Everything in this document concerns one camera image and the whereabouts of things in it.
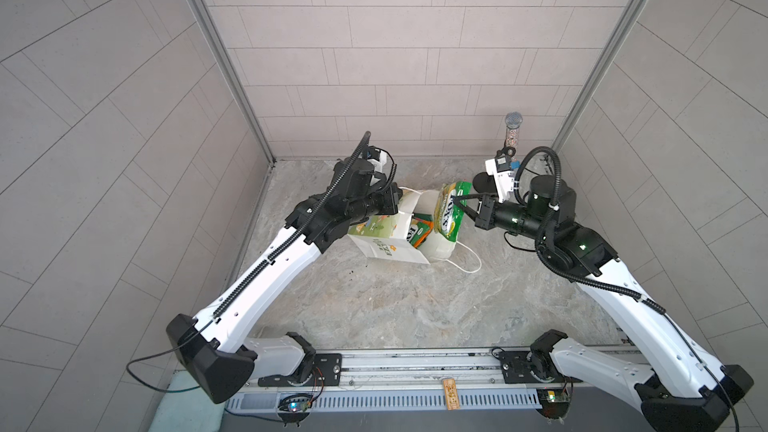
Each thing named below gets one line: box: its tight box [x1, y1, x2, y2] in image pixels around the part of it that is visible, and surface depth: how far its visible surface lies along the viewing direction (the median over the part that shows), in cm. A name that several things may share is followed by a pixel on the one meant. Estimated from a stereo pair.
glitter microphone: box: [505, 111, 523, 149], surface depth 88 cm
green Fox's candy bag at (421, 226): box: [406, 213, 434, 249], surface depth 86 cm
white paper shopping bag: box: [348, 187, 456, 265], surface depth 78 cm
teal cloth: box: [148, 370, 226, 432], surface depth 65 cm
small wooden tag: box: [443, 378, 460, 411], surface depth 69 cm
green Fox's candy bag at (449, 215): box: [434, 181, 473, 241], surface depth 64 cm
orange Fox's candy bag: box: [406, 217, 434, 249], surface depth 86 cm
